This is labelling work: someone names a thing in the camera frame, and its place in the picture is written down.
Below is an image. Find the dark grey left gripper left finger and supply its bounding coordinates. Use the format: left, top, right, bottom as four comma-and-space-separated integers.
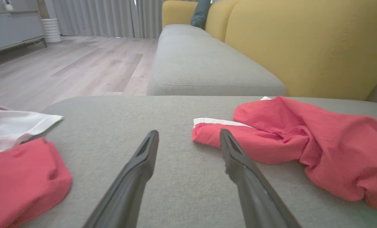
82, 130, 159, 228

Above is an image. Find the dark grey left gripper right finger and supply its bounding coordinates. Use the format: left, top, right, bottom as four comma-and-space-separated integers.
219, 128, 303, 228

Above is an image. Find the red shorts white trim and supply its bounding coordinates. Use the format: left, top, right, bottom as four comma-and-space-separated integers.
192, 96, 377, 212

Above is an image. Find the red basketball jersey white trim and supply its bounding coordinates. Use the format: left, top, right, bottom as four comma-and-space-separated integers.
0, 104, 72, 228

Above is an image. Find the large grey sofa seat cushion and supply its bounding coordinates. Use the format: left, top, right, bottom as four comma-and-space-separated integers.
17, 96, 377, 228

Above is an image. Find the yellow sofa back cushion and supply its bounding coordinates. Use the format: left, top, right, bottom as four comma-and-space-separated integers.
205, 0, 239, 42
225, 0, 377, 101

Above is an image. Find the grey pleated curtain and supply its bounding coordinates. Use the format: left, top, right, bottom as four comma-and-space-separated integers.
44, 0, 163, 39

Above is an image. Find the white ribbed planter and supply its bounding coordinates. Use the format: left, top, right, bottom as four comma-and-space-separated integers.
42, 18, 62, 44

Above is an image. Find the teal throw pillow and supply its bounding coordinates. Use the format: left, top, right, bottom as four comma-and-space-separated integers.
190, 0, 211, 29

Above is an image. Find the grey sideboard cabinet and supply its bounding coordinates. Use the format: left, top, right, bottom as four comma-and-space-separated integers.
0, 9, 48, 57

